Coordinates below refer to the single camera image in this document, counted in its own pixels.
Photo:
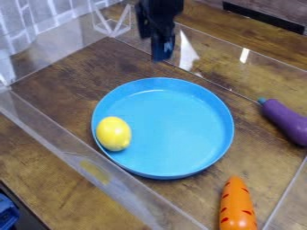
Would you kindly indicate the yellow lemon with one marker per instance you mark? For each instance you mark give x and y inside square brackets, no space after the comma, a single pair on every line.
[114,134]

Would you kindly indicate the clear acrylic enclosure wall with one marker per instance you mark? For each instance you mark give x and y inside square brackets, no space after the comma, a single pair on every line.
[52,83]

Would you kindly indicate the purple toy eggplant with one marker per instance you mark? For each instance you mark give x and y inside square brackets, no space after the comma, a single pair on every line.
[289,121]

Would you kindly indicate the blue round tray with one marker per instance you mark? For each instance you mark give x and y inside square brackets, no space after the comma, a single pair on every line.
[182,127]

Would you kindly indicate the orange toy carrot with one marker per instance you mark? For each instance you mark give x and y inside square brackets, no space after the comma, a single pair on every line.
[236,215]

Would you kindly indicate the blue plastic object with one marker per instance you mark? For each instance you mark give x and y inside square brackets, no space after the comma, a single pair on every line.
[8,213]

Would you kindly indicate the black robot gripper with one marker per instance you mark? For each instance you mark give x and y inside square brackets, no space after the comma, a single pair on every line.
[155,16]

